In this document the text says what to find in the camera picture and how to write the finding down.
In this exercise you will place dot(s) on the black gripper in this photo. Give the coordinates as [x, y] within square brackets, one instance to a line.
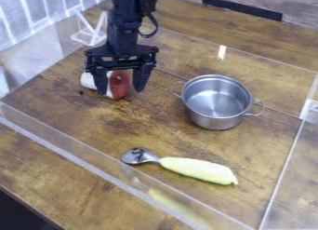
[102, 60]

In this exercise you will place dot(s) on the clear acrylic front barrier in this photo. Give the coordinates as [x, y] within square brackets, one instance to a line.
[139, 184]

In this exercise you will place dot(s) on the black strip on table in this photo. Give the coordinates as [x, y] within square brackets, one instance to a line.
[256, 11]

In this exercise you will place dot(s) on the red white toy mushroom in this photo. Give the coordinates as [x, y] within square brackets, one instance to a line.
[119, 83]

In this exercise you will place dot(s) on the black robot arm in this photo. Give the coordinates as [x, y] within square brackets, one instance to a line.
[122, 53]

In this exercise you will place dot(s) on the spoon with yellow handle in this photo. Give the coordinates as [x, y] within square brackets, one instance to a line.
[194, 168]

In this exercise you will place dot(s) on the silver metal pot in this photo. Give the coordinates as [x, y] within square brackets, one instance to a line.
[217, 101]

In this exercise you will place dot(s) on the clear acrylic triangle bracket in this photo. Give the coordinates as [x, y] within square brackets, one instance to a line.
[90, 35]

